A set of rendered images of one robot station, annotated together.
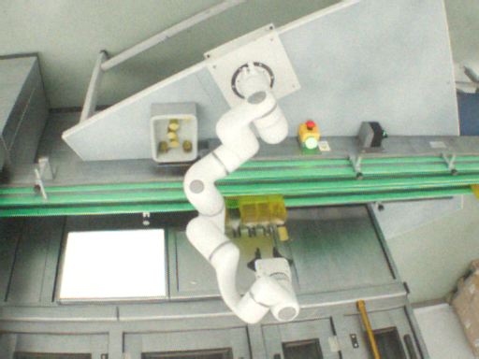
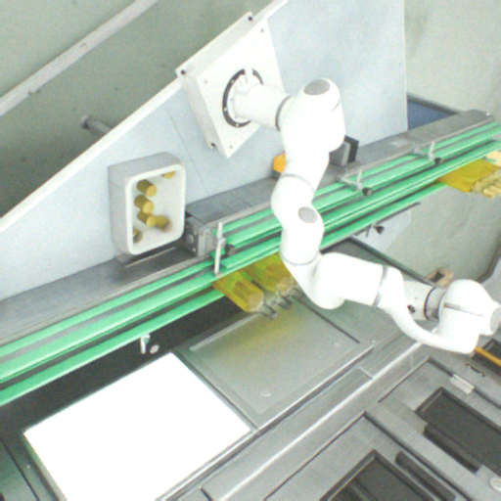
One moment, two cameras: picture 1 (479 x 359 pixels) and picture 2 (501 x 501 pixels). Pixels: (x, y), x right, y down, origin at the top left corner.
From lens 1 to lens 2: 85 cm
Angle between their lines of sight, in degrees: 29
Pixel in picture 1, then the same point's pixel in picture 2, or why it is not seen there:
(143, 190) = (132, 301)
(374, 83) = (340, 83)
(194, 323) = (311, 445)
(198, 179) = (304, 206)
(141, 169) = (109, 277)
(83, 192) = (38, 342)
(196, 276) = (263, 385)
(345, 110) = not seen: hidden behind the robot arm
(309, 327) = (421, 380)
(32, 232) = not seen: outside the picture
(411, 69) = (370, 55)
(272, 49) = (262, 45)
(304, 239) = not seen: hidden behind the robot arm
